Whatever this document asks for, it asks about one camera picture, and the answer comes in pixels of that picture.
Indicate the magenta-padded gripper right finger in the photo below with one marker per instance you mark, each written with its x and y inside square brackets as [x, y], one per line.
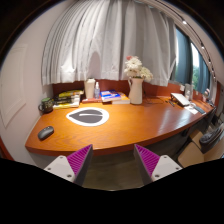
[148, 160]

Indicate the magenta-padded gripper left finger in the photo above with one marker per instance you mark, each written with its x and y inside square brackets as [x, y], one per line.
[80, 160]

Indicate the dark grey computer mouse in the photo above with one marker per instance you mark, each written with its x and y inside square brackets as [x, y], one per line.
[45, 132]

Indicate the white and grey mouse pad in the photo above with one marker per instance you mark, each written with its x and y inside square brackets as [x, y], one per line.
[87, 116]

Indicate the yellow and white book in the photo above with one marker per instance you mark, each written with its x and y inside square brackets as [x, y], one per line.
[66, 105]

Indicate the black and white book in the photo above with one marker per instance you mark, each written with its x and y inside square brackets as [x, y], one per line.
[66, 101]

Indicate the dark red book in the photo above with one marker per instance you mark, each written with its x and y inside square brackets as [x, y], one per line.
[91, 100]

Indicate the thin black book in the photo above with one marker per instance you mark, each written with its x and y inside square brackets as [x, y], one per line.
[66, 98]

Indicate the dark mug with green inside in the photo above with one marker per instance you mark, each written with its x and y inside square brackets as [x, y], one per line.
[47, 105]

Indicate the white jug vase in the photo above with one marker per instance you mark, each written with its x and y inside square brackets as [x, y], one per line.
[136, 91]

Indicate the blue book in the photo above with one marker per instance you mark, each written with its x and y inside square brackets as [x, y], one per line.
[110, 95]

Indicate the cream tumbler with lid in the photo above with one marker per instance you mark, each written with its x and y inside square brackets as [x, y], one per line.
[89, 89]

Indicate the dark teal curtain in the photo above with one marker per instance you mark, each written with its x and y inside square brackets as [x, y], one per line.
[203, 76]
[183, 56]

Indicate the white pleated curtain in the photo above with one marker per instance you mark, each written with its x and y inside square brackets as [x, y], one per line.
[110, 40]

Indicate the ceiling lights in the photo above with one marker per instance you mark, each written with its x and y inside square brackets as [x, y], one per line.
[184, 22]

